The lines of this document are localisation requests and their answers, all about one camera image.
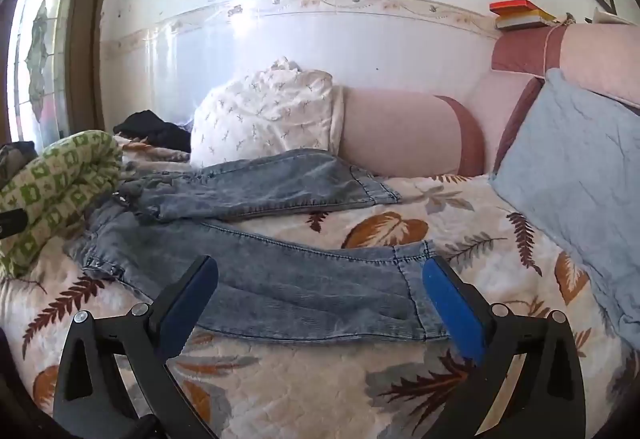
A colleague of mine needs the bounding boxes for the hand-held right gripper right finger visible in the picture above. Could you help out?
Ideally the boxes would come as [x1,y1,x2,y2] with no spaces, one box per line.
[422,255,587,439]

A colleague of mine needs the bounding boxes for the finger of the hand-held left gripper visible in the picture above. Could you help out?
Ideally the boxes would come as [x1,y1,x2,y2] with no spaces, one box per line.
[0,208,27,240]

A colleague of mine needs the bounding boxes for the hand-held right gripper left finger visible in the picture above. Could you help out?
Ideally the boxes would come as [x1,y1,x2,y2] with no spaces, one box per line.
[52,255,220,439]

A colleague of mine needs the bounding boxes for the blue denim pants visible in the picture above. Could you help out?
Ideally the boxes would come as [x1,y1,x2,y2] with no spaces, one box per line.
[67,149,451,342]

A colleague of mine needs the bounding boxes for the green patterned folded blanket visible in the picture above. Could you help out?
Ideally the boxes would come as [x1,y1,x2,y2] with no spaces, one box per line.
[0,130,125,277]

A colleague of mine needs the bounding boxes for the dark cloth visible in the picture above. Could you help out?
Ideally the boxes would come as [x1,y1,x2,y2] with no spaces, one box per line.
[0,142,38,180]

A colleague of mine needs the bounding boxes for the leaf printed blanket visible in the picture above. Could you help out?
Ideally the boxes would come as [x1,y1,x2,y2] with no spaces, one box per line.
[0,134,640,439]

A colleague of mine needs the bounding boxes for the black cloth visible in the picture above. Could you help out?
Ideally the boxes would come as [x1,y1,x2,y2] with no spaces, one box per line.
[113,110,192,154]

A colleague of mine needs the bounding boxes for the stained glass door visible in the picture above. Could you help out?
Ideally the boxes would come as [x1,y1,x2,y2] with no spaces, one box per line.
[0,0,126,144]

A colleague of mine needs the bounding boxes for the blue-grey quilted cushion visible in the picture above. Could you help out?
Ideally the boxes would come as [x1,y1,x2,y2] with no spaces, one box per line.
[490,68,640,352]

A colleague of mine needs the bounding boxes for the pink sofa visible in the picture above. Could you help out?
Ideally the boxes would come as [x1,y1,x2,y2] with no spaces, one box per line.
[334,23,640,180]

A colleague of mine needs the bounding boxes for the white patterned pillow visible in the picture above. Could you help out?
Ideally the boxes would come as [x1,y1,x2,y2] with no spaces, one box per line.
[190,56,346,168]

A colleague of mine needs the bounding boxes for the red book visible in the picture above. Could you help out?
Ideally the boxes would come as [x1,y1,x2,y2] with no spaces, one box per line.
[489,0,543,16]

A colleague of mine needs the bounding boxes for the beige cord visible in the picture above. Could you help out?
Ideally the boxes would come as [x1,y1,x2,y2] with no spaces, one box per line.
[542,14,578,70]

